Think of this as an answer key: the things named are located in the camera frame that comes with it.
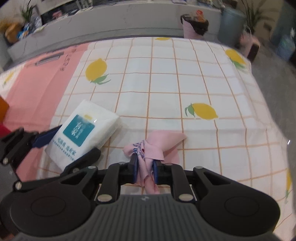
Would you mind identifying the pink trash bin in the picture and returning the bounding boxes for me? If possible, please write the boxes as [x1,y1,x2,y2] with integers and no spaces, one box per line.
[180,9,209,40]

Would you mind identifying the pink small heater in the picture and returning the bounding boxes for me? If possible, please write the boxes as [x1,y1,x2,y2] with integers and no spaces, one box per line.
[239,26,260,62]

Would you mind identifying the pink cloth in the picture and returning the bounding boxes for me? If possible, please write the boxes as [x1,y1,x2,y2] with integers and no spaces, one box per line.
[123,130,187,194]

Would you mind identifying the white tissue pack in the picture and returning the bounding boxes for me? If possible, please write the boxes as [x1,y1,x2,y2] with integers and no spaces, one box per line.
[45,100,120,170]

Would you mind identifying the blue water bottle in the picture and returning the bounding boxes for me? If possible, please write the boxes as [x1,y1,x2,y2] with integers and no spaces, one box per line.
[276,28,295,62]

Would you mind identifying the green potted plant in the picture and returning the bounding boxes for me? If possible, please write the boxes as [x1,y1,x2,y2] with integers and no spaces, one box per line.
[20,1,43,33]

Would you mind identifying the orange vase with flowers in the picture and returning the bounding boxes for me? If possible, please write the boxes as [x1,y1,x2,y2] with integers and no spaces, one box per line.
[1,19,23,45]

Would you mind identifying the lemon print checked tablecloth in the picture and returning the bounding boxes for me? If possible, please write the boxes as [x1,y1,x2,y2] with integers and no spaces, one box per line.
[1,37,295,240]

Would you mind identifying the white marble tv bench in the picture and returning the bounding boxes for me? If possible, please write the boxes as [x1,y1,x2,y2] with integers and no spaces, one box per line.
[8,1,221,62]

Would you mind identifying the grey metal trash can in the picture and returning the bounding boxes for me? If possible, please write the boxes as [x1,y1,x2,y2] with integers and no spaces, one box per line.
[217,8,246,47]

